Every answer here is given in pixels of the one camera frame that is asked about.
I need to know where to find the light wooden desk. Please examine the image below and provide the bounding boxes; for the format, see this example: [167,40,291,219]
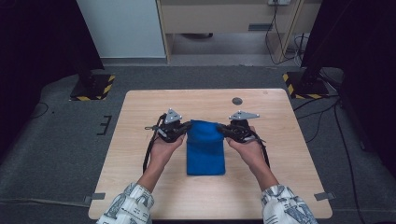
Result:
[155,0,323,64]

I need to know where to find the blue cloth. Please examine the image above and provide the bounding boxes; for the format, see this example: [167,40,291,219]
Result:
[185,119,226,177]

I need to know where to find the person's left hand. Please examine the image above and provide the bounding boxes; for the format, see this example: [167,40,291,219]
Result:
[148,133,187,171]

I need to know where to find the black hanging power cable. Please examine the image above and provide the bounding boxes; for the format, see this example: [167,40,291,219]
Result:
[264,0,304,66]

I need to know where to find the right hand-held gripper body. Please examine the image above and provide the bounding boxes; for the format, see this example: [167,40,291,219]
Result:
[228,109,262,145]

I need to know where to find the long black floor cable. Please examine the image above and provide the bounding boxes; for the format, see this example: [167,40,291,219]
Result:
[333,101,362,224]

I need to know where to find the white cabinet panel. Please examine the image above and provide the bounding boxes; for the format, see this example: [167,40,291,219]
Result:
[76,0,167,60]

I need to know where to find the person's right hand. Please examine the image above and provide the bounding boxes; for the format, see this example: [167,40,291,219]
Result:
[225,125,266,172]

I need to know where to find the grey tape piece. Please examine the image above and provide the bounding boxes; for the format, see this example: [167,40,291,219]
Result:
[313,191,336,202]
[83,192,106,204]

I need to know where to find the thin black floor cable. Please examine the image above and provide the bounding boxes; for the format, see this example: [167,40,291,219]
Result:
[30,101,50,120]

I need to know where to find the black yellow-striped stand base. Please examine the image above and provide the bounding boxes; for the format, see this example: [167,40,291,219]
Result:
[282,70,331,100]
[69,73,117,102]

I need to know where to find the black curtain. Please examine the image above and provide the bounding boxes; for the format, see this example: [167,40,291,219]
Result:
[300,0,396,178]
[0,0,106,162]

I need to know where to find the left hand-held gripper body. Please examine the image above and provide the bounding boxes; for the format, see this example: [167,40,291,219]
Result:
[144,107,188,144]

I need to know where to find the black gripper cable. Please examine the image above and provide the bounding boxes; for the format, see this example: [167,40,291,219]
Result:
[141,113,168,174]
[247,127,271,170]

